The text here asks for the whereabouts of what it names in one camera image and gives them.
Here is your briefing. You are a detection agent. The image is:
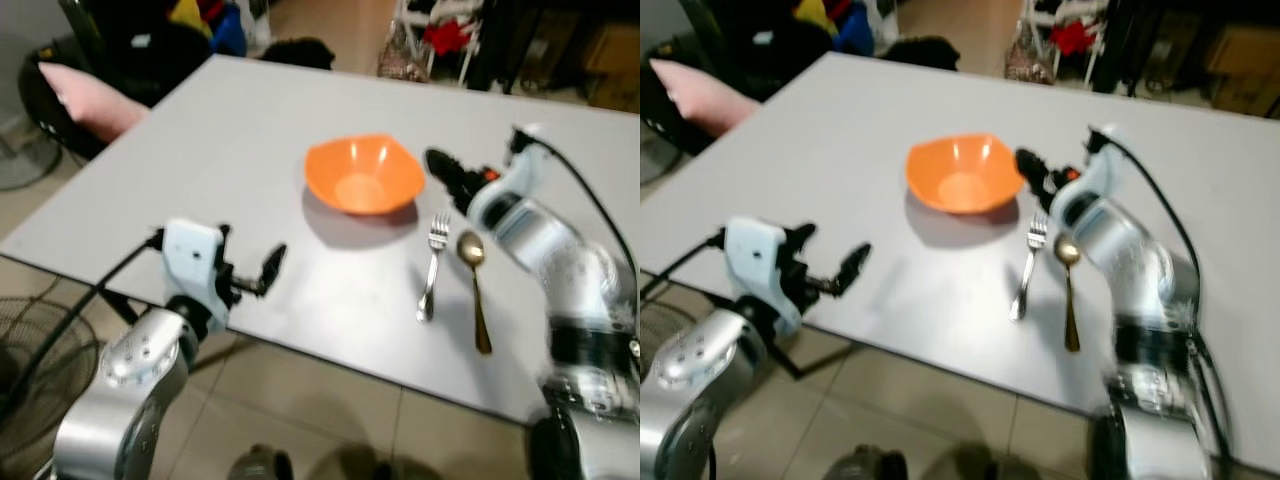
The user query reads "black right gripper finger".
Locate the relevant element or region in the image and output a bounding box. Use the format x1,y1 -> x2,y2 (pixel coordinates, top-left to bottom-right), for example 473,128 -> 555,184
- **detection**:
424,147 -> 469,193
1014,147 -> 1053,191

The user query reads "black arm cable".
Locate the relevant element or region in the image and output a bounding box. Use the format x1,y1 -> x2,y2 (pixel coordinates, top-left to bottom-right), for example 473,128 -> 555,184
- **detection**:
1092,128 -> 1233,471
640,232 -> 727,301
0,232 -> 167,421
516,128 -> 641,301

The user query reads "black bag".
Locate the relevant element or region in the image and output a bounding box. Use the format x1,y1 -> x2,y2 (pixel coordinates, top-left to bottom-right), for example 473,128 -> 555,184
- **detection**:
260,37 -> 337,72
878,36 -> 962,72

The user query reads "silver metal fork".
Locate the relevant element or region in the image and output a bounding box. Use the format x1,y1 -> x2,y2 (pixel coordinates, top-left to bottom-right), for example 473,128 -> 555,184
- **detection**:
416,211 -> 452,324
1008,211 -> 1049,322

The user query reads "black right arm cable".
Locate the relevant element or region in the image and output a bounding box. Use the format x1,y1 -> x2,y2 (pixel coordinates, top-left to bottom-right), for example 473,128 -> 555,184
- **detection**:
1092,128 -> 1233,471
516,128 -> 641,301

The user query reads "black chair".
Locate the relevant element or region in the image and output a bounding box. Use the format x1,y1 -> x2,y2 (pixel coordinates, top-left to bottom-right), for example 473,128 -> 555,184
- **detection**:
640,0 -> 831,156
16,0 -> 216,161

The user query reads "grey floor fan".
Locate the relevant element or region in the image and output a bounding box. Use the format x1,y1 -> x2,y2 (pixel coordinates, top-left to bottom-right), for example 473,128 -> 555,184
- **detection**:
0,128 -> 63,193

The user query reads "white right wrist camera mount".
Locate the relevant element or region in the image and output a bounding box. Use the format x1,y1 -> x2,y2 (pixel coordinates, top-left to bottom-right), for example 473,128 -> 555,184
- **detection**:
468,124 -> 553,227
1050,124 -> 1137,219

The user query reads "blue and yellow toy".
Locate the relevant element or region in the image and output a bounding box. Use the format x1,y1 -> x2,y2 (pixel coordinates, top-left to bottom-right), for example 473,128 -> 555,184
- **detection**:
795,0 -> 881,57
168,0 -> 249,58

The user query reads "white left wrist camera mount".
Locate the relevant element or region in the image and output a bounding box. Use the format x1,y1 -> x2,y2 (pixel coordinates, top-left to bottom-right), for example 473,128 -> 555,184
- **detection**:
724,216 -> 801,323
161,219 -> 227,321

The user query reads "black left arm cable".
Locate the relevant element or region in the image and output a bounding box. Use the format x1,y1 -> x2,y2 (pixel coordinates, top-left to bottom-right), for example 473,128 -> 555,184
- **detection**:
640,232 -> 727,301
0,232 -> 167,421

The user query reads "brown cardboard box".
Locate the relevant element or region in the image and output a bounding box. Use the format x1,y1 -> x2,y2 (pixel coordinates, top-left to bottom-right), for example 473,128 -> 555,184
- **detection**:
582,22 -> 641,113
1203,22 -> 1280,117

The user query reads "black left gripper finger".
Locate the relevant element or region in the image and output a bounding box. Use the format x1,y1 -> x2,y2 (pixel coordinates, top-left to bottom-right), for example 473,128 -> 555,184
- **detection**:
838,242 -> 874,298
258,242 -> 289,298

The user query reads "pink pillow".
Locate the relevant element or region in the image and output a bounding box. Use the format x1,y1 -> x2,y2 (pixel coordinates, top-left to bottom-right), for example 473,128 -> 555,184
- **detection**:
37,61 -> 153,143
648,57 -> 763,138

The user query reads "gold metal spoon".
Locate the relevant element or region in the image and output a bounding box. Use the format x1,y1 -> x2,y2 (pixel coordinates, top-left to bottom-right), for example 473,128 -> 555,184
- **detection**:
456,230 -> 494,356
1052,232 -> 1084,354

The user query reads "red cloth item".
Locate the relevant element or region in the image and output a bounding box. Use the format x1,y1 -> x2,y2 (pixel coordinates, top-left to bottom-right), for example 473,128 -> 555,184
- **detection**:
1048,18 -> 1099,58
422,18 -> 473,58

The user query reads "orange plastic bowl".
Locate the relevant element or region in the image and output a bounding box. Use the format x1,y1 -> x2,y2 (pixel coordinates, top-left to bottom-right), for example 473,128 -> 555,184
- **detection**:
304,134 -> 427,217
905,132 -> 1026,215

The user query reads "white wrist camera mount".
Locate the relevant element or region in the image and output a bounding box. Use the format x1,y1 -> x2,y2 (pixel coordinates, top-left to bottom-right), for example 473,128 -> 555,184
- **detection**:
1050,124 -> 1137,219
161,219 -> 227,321
724,216 -> 801,323
468,124 -> 553,227

